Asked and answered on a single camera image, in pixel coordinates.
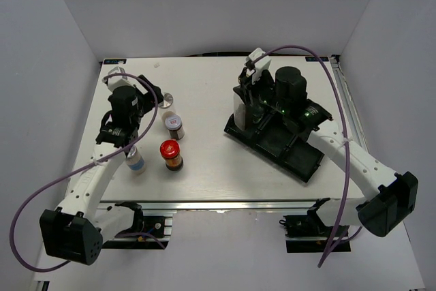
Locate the sauce jar with red lid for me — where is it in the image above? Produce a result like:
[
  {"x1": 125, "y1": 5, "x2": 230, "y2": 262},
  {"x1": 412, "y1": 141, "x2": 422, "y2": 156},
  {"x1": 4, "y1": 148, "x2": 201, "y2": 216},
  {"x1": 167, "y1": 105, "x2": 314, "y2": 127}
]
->
[{"x1": 159, "y1": 139, "x2": 183, "y2": 171}]

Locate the black logo sticker left corner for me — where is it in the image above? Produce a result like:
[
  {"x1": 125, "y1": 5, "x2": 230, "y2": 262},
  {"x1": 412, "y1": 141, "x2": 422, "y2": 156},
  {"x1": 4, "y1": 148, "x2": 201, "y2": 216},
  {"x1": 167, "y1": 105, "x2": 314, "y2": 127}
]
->
[{"x1": 103, "y1": 59, "x2": 127, "y2": 65}]

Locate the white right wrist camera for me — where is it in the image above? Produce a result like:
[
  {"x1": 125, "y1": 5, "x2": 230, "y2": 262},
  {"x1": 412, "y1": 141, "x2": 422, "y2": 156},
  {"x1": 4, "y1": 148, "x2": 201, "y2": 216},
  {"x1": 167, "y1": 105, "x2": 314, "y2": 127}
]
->
[{"x1": 245, "y1": 48, "x2": 271, "y2": 85}]

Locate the purple cable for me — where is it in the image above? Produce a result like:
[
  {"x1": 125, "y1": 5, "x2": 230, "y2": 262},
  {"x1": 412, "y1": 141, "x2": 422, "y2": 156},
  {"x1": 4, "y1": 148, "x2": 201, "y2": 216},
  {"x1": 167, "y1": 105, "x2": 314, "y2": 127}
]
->
[
  {"x1": 260, "y1": 44, "x2": 362, "y2": 269},
  {"x1": 9, "y1": 72, "x2": 161, "y2": 273}
]

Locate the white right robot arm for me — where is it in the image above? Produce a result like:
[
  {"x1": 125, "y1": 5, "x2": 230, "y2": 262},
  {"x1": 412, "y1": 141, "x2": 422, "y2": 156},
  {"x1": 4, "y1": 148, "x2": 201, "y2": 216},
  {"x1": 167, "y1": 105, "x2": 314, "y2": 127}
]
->
[{"x1": 226, "y1": 66, "x2": 418, "y2": 237}]

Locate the clear jar with silver lid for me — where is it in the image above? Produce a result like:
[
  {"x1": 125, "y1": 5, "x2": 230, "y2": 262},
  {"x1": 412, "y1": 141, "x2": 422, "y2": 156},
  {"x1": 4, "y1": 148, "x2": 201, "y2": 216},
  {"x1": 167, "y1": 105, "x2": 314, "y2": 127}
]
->
[{"x1": 159, "y1": 92, "x2": 177, "y2": 124}]

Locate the aluminium rail edge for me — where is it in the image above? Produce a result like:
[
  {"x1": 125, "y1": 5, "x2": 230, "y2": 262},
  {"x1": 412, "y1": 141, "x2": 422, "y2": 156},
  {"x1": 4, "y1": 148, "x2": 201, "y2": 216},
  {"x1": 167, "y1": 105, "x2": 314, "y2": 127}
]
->
[
  {"x1": 329, "y1": 55, "x2": 368, "y2": 151},
  {"x1": 100, "y1": 200, "x2": 365, "y2": 212}
]

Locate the black compartment tray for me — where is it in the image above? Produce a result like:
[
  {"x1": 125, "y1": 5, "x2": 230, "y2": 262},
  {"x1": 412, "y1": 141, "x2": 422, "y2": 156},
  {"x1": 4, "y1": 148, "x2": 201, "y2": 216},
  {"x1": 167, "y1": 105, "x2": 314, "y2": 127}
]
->
[{"x1": 224, "y1": 112, "x2": 324, "y2": 183}]

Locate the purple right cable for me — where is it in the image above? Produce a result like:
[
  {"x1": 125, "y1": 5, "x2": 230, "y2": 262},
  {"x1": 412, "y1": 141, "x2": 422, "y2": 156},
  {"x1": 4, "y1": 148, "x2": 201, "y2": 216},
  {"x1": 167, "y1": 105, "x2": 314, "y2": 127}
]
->
[{"x1": 260, "y1": 44, "x2": 362, "y2": 269}]

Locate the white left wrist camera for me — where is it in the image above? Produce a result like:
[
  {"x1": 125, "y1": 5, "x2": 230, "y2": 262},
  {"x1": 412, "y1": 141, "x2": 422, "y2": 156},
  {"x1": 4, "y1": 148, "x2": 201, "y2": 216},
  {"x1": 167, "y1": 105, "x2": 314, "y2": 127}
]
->
[{"x1": 102, "y1": 67, "x2": 134, "y2": 92}]

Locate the oil bottle gold black spout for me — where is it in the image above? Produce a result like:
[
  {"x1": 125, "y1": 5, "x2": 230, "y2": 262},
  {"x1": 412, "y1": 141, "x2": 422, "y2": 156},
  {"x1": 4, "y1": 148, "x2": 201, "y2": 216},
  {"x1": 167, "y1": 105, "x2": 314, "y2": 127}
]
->
[{"x1": 233, "y1": 87, "x2": 259, "y2": 131}]

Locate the white bottle with blue label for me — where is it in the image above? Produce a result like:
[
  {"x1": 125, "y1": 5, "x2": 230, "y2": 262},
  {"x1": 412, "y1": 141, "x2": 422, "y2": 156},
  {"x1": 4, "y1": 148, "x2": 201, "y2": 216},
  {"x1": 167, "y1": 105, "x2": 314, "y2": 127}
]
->
[{"x1": 125, "y1": 146, "x2": 146, "y2": 174}]

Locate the black logo sticker corner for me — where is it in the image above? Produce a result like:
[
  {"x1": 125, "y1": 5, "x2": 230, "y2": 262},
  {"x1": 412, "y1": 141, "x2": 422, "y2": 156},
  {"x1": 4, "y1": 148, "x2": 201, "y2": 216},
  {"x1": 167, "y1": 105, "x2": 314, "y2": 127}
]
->
[
  {"x1": 103, "y1": 59, "x2": 127, "y2": 65},
  {"x1": 305, "y1": 56, "x2": 329, "y2": 62}
]

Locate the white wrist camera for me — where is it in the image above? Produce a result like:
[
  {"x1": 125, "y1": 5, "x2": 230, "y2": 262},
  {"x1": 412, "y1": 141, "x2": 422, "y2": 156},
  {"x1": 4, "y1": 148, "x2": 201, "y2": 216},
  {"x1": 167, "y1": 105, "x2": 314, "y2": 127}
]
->
[
  {"x1": 102, "y1": 67, "x2": 134, "y2": 92},
  {"x1": 245, "y1": 48, "x2": 271, "y2": 85}
]

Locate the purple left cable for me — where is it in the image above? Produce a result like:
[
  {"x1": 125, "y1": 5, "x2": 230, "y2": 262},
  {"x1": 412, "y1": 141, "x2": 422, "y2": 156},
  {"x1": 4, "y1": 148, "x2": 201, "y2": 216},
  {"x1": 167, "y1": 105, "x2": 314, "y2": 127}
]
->
[{"x1": 9, "y1": 72, "x2": 161, "y2": 273}]

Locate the black logo sticker right corner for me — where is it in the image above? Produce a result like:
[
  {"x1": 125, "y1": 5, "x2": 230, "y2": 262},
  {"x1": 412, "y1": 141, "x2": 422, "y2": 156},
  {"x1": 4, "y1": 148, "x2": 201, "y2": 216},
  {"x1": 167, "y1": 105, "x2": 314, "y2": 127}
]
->
[{"x1": 305, "y1": 56, "x2": 329, "y2": 62}]

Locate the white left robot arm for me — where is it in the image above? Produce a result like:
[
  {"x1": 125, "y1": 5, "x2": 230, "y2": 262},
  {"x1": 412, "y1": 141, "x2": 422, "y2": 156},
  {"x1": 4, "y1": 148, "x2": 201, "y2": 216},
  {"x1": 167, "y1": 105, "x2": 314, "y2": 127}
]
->
[{"x1": 40, "y1": 74, "x2": 164, "y2": 265}]

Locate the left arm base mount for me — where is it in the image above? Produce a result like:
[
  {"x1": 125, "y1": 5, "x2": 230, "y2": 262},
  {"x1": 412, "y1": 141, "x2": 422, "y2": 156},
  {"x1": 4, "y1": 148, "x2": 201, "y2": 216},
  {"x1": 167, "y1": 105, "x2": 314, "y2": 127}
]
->
[{"x1": 103, "y1": 202, "x2": 172, "y2": 250}]

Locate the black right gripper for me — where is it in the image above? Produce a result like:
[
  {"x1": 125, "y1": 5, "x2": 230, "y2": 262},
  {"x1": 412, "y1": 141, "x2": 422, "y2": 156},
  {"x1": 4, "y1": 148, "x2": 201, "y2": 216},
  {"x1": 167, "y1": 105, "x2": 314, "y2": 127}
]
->
[{"x1": 232, "y1": 67, "x2": 289, "y2": 115}]

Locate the dark jar with white lid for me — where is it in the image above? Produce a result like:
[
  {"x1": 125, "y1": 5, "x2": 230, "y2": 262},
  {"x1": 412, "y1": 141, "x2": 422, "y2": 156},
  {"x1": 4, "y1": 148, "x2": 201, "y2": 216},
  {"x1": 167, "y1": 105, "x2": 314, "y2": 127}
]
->
[{"x1": 165, "y1": 114, "x2": 185, "y2": 140}]

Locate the aluminium rail front edge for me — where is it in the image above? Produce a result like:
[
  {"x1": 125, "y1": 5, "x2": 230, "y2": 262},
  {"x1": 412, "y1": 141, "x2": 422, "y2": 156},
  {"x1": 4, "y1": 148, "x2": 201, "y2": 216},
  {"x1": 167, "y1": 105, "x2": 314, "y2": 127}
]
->
[{"x1": 100, "y1": 200, "x2": 365, "y2": 212}]

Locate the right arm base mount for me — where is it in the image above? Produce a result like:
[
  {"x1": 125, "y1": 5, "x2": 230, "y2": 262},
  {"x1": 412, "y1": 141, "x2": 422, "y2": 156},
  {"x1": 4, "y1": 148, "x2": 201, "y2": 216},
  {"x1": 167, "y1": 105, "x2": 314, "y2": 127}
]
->
[{"x1": 279, "y1": 198, "x2": 332, "y2": 254}]

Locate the aluminium rail right edge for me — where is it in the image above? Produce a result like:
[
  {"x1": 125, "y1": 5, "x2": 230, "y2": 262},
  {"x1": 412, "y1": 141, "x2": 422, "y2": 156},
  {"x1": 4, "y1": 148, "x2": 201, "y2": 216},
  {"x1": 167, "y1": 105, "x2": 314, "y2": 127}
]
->
[{"x1": 329, "y1": 55, "x2": 368, "y2": 151}]

